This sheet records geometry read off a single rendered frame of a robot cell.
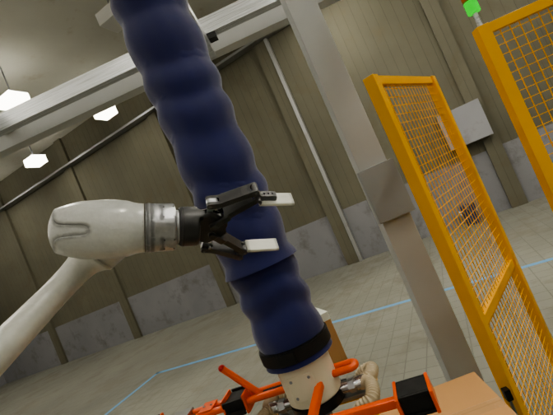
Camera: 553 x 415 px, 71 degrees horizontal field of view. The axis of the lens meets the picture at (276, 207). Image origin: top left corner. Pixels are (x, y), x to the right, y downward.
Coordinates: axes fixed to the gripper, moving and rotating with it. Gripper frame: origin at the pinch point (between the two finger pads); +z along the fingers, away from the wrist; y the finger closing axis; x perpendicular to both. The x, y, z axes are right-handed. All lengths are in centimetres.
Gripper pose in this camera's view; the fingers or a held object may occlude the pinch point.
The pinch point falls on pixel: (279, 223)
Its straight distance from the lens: 79.9
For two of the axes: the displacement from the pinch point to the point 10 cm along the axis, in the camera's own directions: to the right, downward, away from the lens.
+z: 9.5, -0.2, 3.2
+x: -2.4, -7.1, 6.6
